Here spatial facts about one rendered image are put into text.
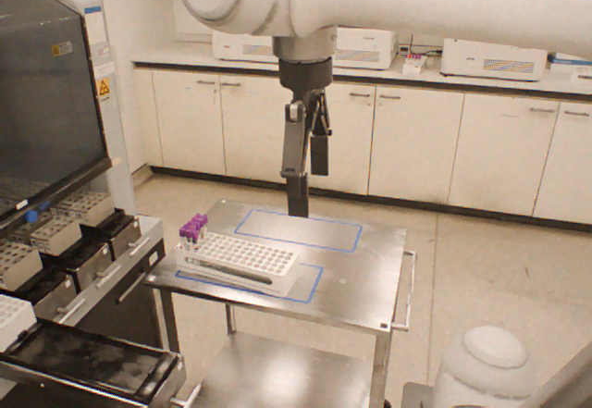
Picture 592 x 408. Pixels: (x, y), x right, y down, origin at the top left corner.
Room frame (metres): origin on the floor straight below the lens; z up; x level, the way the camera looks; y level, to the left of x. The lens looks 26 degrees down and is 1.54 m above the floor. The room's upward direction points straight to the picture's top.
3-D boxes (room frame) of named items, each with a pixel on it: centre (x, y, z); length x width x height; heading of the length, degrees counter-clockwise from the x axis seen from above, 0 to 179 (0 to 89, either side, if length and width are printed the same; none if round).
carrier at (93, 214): (1.22, 0.57, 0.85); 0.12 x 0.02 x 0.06; 162
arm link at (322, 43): (0.66, -0.02, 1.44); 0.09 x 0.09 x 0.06
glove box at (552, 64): (2.93, -1.72, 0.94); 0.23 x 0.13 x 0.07; 78
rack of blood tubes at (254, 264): (0.97, 0.14, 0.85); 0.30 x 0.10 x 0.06; 68
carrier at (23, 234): (1.10, 0.70, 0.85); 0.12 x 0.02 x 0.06; 163
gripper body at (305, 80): (0.66, -0.02, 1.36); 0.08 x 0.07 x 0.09; 164
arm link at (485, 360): (0.56, -0.33, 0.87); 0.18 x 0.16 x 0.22; 159
